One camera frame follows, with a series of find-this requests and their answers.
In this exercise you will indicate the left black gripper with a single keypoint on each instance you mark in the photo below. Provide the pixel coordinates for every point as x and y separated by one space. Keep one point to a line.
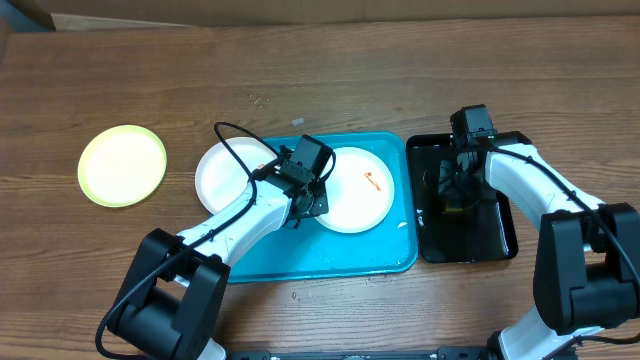
322 202

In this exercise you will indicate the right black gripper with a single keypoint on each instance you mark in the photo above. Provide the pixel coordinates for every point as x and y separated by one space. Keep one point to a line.
451 182

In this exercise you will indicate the green yellow sponge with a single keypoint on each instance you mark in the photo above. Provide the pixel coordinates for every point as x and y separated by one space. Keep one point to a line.
453 206

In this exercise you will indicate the white plate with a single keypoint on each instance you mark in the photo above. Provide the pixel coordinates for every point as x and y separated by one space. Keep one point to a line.
360 191
219 178

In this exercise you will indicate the lime green plate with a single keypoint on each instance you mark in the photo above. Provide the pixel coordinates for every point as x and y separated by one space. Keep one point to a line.
122 166

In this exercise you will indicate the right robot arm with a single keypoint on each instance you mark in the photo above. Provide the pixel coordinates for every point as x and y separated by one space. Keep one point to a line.
586 275

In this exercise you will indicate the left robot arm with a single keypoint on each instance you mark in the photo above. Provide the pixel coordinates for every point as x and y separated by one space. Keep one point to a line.
173 290

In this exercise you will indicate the black rectangular tray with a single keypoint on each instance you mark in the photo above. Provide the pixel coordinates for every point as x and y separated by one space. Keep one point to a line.
483 232

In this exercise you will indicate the teal plastic tray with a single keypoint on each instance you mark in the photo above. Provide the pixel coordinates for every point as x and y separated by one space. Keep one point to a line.
313 251

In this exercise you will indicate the cardboard panel at back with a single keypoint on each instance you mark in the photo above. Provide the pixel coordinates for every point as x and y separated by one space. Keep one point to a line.
261 12

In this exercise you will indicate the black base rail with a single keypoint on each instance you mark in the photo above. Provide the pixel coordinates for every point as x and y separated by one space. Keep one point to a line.
442 353

